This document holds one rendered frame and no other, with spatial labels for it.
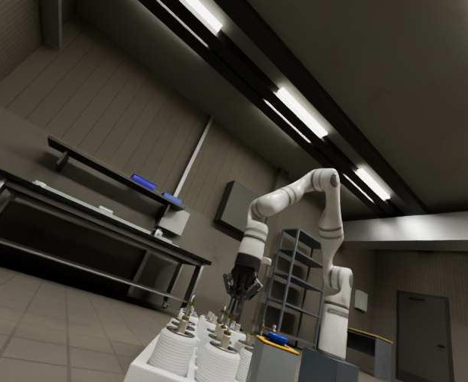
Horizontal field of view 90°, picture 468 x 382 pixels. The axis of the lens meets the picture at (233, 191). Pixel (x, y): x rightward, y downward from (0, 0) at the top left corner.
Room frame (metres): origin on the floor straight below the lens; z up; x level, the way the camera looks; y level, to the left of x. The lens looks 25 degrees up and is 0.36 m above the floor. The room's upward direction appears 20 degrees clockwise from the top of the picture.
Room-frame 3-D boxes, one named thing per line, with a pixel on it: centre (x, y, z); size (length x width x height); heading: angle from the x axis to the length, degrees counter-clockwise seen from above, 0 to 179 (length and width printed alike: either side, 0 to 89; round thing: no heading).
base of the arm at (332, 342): (0.97, -0.54, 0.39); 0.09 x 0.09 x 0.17; 29
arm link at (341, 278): (0.97, -0.54, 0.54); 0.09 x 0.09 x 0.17; 45
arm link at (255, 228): (0.72, -0.11, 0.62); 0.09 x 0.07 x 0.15; 19
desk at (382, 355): (5.44, -3.49, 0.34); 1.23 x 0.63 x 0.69; 29
